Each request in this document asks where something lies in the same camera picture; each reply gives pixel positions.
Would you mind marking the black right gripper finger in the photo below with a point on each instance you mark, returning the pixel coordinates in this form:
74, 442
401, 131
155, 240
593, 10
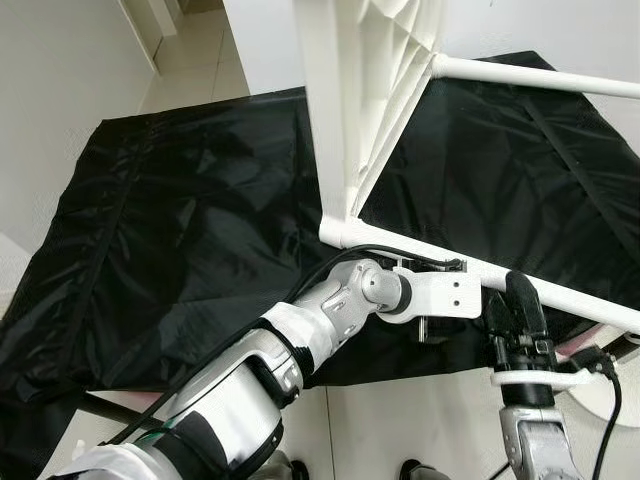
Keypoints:
498, 315
527, 305

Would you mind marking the white tapered plastic table leg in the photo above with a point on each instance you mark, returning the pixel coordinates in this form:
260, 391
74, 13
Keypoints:
585, 302
540, 78

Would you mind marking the white plastic table top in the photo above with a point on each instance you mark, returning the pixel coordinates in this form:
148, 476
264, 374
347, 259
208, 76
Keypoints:
340, 100

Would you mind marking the silver robot right leg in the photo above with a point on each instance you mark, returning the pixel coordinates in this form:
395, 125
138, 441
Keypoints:
422, 470

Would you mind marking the silver robot leg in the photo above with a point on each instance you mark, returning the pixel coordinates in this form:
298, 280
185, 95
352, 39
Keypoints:
422, 470
285, 468

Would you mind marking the silver robot left leg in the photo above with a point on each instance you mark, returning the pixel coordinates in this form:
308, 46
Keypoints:
285, 468

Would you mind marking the black table cloth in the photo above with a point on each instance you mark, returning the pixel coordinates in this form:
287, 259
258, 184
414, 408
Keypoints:
200, 200

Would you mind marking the black metal table leg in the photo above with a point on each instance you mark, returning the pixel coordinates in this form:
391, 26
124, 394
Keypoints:
110, 405

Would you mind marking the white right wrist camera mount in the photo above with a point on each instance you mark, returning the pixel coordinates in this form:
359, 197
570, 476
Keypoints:
540, 380

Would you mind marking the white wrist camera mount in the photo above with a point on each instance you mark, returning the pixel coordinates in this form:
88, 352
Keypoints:
540, 380
445, 295

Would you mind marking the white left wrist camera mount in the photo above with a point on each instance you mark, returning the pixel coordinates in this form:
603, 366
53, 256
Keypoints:
445, 295

